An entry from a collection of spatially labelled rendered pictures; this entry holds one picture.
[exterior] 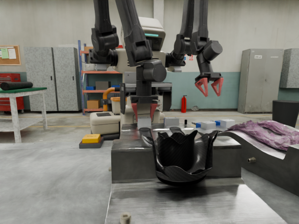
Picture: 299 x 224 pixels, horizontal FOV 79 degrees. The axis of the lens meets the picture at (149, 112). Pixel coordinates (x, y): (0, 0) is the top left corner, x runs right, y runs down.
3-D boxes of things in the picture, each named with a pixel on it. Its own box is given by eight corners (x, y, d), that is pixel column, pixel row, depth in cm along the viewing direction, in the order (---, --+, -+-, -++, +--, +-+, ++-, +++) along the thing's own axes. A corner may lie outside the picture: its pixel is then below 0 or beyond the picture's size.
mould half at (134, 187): (123, 145, 73) (122, 112, 71) (186, 143, 76) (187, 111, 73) (103, 279, 24) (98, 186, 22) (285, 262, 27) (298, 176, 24)
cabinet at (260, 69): (237, 111, 606) (242, 50, 572) (266, 111, 609) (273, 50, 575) (244, 114, 560) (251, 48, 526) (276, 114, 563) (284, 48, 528)
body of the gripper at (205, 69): (222, 76, 81) (218, 61, 83) (203, 76, 78) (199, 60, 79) (212, 82, 87) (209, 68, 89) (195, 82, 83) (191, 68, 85)
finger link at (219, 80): (228, 93, 79) (222, 73, 82) (215, 93, 77) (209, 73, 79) (218, 98, 86) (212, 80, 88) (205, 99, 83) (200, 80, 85)
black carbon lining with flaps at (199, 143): (138, 133, 67) (137, 107, 65) (181, 131, 68) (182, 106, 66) (143, 189, 33) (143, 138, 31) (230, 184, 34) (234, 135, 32)
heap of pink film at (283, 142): (216, 134, 69) (218, 113, 68) (250, 129, 76) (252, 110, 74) (291, 162, 45) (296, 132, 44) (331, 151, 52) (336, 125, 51)
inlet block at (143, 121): (136, 124, 81) (136, 112, 80) (147, 123, 81) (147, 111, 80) (137, 132, 68) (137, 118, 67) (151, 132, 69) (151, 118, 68)
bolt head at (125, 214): (120, 217, 27) (120, 211, 27) (131, 216, 27) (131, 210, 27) (119, 226, 25) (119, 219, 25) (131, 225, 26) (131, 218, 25)
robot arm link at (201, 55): (203, 57, 89) (193, 57, 87) (212, 49, 83) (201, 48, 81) (206, 70, 88) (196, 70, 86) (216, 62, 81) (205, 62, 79)
